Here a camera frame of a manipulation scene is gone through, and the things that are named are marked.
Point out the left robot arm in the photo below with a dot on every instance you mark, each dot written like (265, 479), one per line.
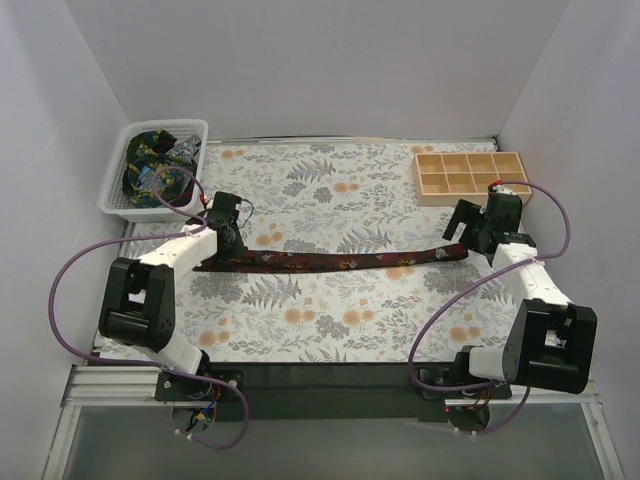
(139, 308)

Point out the white plastic basket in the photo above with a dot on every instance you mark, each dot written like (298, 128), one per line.
(112, 199)

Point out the floral table mat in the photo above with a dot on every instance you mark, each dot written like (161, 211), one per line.
(338, 198)

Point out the silver blue patterned tie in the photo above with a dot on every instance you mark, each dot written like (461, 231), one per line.
(169, 181)

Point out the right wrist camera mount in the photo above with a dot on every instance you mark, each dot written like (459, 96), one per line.
(499, 188)

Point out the dark red patterned tie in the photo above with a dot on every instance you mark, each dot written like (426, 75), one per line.
(279, 262)

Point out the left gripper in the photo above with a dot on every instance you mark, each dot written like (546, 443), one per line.
(236, 247)

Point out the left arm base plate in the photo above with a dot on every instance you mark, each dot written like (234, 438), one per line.
(171, 387)

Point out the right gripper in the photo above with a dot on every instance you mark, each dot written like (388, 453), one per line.
(470, 232)

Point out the aluminium frame rail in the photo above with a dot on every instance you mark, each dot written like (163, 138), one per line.
(306, 391)

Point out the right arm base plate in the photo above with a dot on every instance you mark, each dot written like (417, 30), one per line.
(447, 383)

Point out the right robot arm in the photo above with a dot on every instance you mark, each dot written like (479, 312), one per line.
(550, 344)

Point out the wooden compartment box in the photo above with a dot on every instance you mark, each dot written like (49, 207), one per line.
(442, 179)

